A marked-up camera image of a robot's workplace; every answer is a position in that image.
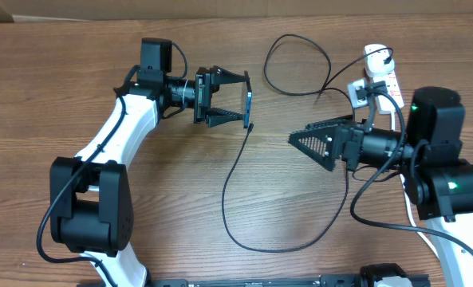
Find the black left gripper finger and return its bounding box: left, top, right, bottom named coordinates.
left=211, top=65, right=249, bottom=85
left=206, top=108, right=243, bottom=128

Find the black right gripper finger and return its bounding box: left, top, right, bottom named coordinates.
left=305, top=115, right=353, bottom=129
left=288, top=129, right=337, bottom=171

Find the blue Galaxy smartphone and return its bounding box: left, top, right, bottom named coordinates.
left=241, top=80, right=253, bottom=128

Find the black USB charging cable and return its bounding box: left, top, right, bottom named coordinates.
left=221, top=33, right=395, bottom=254

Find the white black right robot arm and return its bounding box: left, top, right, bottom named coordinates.
left=288, top=87, right=473, bottom=286

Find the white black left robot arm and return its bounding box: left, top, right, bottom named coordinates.
left=36, top=37, right=253, bottom=286

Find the white USB charger plug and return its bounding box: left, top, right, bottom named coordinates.
left=364, top=44, right=395, bottom=78

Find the white power strip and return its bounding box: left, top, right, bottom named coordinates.
left=368, top=69, right=404, bottom=108

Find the cardboard backdrop panel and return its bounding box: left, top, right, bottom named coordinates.
left=0, top=0, right=473, bottom=22

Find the white power strip cord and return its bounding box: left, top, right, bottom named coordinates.
left=391, top=113, right=440, bottom=258

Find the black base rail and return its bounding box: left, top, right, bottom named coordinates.
left=144, top=263, right=431, bottom=287

